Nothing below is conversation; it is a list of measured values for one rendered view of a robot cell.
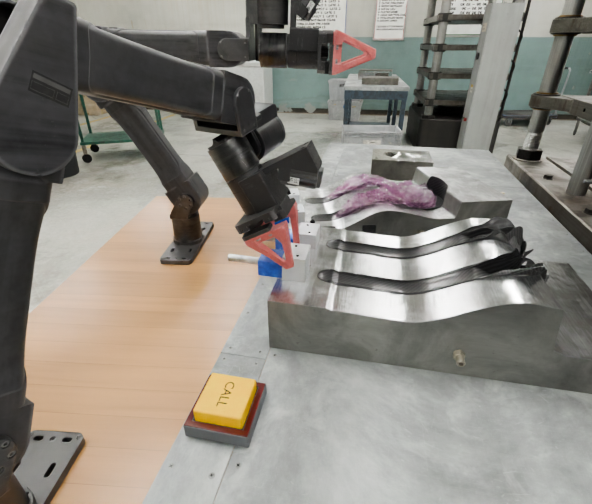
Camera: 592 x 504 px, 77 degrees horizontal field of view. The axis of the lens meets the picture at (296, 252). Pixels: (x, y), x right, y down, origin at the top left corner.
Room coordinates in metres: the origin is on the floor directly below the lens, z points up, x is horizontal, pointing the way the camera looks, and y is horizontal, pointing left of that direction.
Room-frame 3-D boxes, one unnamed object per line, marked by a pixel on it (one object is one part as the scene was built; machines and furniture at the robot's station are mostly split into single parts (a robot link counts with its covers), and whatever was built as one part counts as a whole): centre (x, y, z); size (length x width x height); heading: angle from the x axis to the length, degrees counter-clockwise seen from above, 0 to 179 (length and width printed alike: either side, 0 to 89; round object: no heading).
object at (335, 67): (0.74, -0.09, 1.20); 0.09 x 0.07 x 0.07; 86
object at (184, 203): (0.78, 0.24, 0.90); 0.09 x 0.06 x 0.06; 177
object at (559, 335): (0.51, -0.23, 0.87); 0.50 x 0.26 x 0.14; 79
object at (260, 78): (7.46, 1.23, 0.47); 1.52 x 0.77 x 0.94; 81
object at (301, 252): (0.52, 0.05, 0.90); 0.13 x 0.05 x 0.05; 79
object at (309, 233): (0.62, 0.02, 0.89); 0.13 x 0.05 x 0.05; 79
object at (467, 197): (0.88, -0.22, 0.86); 0.50 x 0.26 x 0.11; 96
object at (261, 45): (0.77, 0.04, 1.21); 0.07 x 0.06 x 0.07; 86
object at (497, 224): (0.52, -0.22, 0.92); 0.35 x 0.16 x 0.09; 79
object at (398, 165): (1.30, -0.37, 0.84); 0.20 x 0.15 x 0.07; 79
